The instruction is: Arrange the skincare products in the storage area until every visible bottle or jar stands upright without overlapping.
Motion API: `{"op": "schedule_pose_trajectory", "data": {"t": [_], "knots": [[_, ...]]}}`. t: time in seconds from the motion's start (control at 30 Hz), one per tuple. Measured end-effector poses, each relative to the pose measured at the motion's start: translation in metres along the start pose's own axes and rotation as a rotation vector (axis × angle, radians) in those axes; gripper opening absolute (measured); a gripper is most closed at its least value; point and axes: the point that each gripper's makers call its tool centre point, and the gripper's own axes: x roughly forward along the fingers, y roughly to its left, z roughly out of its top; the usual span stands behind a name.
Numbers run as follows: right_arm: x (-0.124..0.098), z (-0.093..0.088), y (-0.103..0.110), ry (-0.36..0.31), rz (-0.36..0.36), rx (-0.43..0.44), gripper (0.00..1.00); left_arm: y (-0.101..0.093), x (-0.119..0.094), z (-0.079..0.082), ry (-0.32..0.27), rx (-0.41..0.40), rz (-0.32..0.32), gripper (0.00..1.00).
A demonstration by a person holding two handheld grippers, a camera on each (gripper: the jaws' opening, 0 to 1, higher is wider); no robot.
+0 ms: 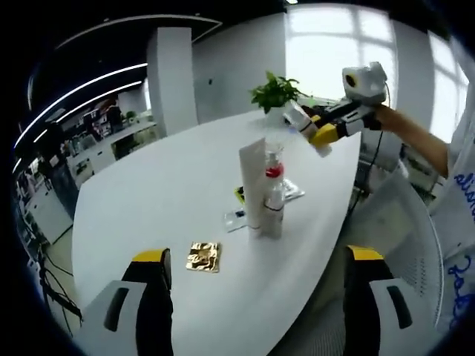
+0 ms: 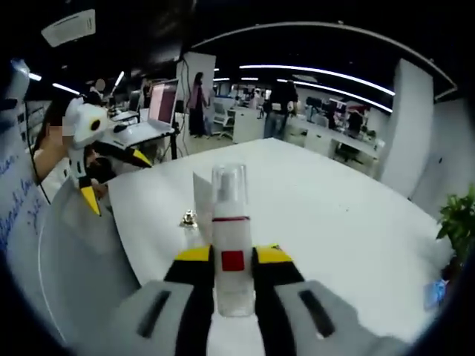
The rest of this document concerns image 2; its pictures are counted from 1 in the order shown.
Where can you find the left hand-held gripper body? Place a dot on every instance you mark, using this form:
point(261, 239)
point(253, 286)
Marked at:
point(87, 118)

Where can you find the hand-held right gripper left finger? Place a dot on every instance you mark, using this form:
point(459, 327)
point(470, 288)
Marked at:
point(193, 304)

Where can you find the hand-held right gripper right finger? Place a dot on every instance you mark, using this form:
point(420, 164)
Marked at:
point(278, 304)

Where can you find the frosted slim skincare bottle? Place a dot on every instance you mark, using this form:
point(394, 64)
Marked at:
point(234, 237)

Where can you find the gold skincare sachet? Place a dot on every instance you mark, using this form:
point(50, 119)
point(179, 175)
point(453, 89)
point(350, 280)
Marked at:
point(188, 219)

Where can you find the white skincare tube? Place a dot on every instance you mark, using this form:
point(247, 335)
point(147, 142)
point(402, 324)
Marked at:
point(203, 200)

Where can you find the black computer mouse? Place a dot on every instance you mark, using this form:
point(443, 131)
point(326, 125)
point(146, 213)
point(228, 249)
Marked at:
point(120, 129)

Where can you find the black tripod stand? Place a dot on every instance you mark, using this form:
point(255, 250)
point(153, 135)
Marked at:
point(173, 144)

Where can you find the white laptop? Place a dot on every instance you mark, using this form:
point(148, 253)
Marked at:
point(163, 102)

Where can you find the grey mesh office chair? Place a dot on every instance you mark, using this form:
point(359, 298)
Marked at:
point(74, 259)

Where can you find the light shirt with blue script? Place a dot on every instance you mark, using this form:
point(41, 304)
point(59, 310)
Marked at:
point(18, 207)

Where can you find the white chest-worn device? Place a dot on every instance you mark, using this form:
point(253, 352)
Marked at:
point(20, 79)

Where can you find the ceiling air conditioner unit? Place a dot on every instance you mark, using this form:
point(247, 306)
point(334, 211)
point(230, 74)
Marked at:
point(68, 27)

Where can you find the white office chair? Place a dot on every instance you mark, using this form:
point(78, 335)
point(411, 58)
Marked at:
point(224, 118)

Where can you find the blue plastic item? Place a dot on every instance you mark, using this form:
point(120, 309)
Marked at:
point(436, 293)

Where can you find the white office counter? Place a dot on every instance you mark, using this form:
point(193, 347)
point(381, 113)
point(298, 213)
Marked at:
point(319, 139)

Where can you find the dark red bundle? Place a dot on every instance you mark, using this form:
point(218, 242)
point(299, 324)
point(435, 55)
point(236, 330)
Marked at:
point(451, 272)

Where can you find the potted green plant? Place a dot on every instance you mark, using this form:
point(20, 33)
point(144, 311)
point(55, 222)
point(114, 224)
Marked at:
point(460, 219)

